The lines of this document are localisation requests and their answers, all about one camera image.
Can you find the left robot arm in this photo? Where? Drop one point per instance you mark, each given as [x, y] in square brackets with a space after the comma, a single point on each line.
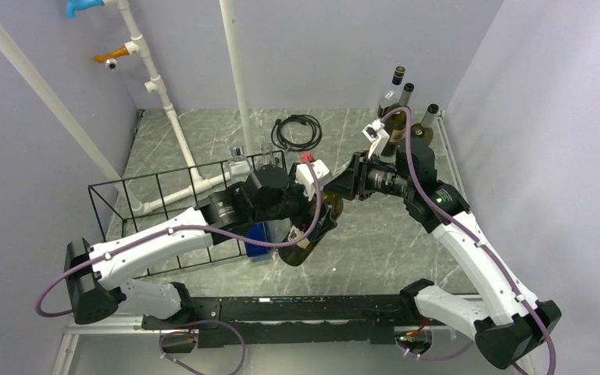
[101, 277]

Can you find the dark wine bottle grey cap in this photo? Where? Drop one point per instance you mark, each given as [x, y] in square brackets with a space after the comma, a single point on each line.
[395, 124]

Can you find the white pvc pipe frame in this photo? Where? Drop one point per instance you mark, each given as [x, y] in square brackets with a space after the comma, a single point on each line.
[137, 45]

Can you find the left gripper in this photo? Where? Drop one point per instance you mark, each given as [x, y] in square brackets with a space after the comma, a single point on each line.
[306, 222]

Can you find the clear glass bottle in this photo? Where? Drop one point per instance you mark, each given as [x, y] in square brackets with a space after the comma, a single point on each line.
[277, 230]

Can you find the blue tap handle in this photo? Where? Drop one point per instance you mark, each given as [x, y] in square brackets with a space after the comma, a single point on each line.
[74, 6]

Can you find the olive green wine bottle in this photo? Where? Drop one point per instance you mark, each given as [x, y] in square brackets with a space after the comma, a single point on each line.
[423, 129]

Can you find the clear bottle black cap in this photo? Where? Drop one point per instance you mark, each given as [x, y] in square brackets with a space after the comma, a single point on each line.
[390, 93]

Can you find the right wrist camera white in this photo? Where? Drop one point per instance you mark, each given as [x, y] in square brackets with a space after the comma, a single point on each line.
[377, 136]

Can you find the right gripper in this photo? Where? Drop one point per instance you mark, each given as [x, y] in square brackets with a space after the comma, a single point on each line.
[353, 183]

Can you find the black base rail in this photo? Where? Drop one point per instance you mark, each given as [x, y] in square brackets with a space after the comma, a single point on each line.
[376, 319]

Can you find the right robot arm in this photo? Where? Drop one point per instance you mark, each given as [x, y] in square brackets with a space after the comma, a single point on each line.
[510, 321]

